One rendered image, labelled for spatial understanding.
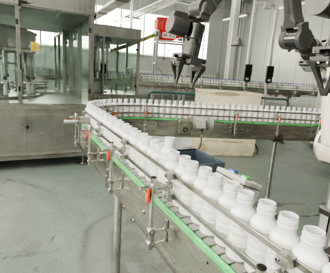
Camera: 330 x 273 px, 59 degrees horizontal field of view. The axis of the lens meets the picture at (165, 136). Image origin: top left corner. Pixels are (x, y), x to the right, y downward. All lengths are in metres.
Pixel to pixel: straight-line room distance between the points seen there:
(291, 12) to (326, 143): 0.51
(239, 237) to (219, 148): 4.80
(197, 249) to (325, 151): 0.66
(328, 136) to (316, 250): 0.70
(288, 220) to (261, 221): 0.07
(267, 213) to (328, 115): 0.66
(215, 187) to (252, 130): 2.34
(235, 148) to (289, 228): 5.00
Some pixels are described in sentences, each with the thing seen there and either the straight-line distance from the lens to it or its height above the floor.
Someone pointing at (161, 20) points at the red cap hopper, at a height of 2.73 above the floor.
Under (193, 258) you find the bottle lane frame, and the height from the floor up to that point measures 0.94.
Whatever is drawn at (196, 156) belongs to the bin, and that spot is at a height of 0.90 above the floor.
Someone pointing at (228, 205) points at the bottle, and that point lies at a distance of 0.74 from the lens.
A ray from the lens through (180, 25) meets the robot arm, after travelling 0.97.
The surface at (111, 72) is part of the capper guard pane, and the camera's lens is 6.43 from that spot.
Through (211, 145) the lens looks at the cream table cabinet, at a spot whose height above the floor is 0.19.
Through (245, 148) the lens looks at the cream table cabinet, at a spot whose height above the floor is 0.16.
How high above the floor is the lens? 1.42
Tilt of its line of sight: 12 degrees down
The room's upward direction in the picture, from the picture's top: 4 degrees clockwise
